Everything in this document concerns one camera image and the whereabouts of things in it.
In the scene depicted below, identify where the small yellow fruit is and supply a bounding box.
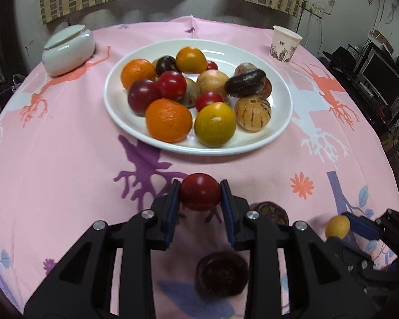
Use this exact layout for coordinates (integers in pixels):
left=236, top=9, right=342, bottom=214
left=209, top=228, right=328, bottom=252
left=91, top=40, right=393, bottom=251
left=325, top=215, right=350, bottom=239

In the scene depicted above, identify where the dark water chestnut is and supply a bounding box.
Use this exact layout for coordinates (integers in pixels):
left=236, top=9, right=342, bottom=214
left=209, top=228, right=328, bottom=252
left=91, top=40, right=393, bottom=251
left=195, top=251, right=248, bottom=298
left=156, top=56, right=180, bottom=76
left=251, top=201, right=289, bottom=225
left=224, top=68, right=267, bottom=98

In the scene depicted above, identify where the striped pepino melon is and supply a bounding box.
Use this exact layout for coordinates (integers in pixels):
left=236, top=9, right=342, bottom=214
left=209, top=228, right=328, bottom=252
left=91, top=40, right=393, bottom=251
left=234, top=95, right=272, bottom=133

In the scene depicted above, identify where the orange mandarin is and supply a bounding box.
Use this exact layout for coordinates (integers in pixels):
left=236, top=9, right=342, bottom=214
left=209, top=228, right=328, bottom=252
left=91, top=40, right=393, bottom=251
left=120, top=58, right=156, bottom=91
left=145, top=99, right=193, bottom=143

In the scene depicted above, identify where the green yellow citrus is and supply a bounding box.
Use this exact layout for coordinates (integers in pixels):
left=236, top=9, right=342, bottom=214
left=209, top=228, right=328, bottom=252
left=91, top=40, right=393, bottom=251
left=194, top=102, right=237, bottom=148

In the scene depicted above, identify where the large dark red plum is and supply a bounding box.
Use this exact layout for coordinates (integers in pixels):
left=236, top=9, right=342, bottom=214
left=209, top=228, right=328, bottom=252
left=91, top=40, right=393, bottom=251
left=127, top=79, right=162, bottom=116

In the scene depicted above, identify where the brown pepino melon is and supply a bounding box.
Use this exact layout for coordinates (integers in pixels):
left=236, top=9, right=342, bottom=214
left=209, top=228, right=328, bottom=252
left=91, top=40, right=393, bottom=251
left=234, top=63, right=256, bottom=76

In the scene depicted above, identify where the red tomato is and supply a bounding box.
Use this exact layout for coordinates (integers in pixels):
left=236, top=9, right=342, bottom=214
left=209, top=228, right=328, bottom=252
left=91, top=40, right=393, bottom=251
left=195, top=91, right=224, bottom=112
left=179, top=173, right=221, bottom=212
left=158, top=71, right=186, bottom=101
left=207, top=61, right=218, bottom=70

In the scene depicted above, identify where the brownish pepino melon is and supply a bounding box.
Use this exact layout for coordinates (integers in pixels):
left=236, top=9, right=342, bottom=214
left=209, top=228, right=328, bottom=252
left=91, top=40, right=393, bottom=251
left=177, top=78, right=201, bottom=109

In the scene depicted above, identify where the pale pepino melon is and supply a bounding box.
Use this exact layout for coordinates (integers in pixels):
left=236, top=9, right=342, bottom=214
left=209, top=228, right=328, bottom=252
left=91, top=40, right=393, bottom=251
left=197, top=69, right=229, bottom=102

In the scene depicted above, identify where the yellow orange citrus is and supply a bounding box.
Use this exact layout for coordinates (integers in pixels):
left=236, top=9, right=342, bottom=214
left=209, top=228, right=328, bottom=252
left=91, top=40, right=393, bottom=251
left=176, top=47, right=207, bottom=74

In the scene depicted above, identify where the computer monitor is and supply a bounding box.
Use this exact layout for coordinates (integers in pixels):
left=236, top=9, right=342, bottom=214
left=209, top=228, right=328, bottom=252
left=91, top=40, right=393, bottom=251
left=360, top=51, right=399, bottom=106

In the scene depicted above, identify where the floral paper cup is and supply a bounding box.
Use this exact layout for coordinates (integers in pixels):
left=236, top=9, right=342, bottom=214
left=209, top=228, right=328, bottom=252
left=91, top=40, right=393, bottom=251
left=269, top=25, right=303, bottom=63

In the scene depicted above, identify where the white oval plate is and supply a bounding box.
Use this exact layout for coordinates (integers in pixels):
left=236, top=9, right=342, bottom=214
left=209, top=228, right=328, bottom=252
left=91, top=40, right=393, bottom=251
left=104, top=39, right=293, bottom=156

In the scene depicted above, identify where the white lidded ceramic jar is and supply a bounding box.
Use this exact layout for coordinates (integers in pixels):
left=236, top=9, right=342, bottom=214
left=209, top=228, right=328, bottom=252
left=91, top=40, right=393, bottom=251
left=41, top=24, right=95, bottom=76

